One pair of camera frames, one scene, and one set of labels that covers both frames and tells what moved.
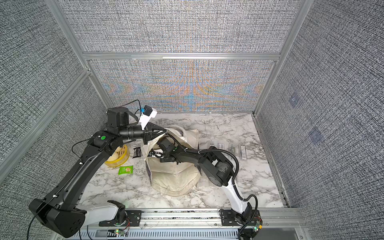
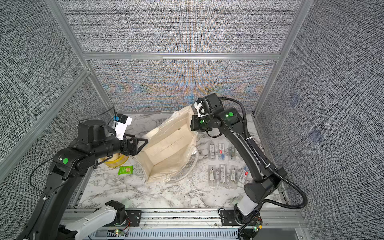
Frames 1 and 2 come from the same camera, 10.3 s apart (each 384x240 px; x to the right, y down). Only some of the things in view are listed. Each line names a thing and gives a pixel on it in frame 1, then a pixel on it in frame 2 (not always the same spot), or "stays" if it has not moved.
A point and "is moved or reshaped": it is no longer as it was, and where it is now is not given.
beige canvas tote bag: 174,178 is moved or reshaped
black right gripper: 164,159 to 196,124
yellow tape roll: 119,156 stays
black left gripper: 149,133 to 135,149
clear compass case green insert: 232,150 stays
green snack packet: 128,169 stays
